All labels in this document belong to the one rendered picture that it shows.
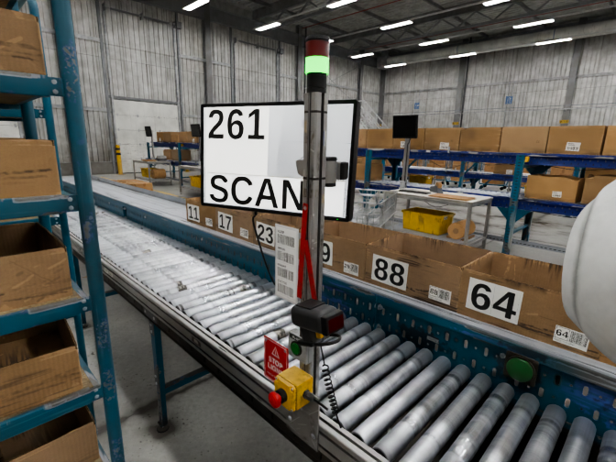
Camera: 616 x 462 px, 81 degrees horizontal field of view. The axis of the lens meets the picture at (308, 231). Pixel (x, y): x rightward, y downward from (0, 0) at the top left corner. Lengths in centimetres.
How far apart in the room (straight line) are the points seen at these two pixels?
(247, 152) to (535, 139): 512
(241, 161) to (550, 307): 98
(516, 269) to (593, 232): 128
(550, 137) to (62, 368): 565
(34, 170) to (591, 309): 79
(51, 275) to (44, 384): 21
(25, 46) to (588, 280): 81
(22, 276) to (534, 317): 128
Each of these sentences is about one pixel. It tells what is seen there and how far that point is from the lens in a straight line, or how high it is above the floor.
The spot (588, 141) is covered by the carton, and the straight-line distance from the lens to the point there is 576.
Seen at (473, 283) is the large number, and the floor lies 101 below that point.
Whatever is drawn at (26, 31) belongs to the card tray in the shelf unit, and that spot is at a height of 161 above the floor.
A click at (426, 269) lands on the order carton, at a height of 101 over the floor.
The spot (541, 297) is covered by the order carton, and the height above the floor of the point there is 102.
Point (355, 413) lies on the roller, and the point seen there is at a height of 74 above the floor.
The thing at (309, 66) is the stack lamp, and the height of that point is 160.
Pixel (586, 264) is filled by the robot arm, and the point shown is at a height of 137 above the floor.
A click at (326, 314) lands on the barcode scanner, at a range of 80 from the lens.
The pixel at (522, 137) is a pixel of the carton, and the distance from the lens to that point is 591.
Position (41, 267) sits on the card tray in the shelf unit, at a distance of 84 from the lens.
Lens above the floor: 144
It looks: 14 degrees down
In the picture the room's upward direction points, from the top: 1 degrees clockwise
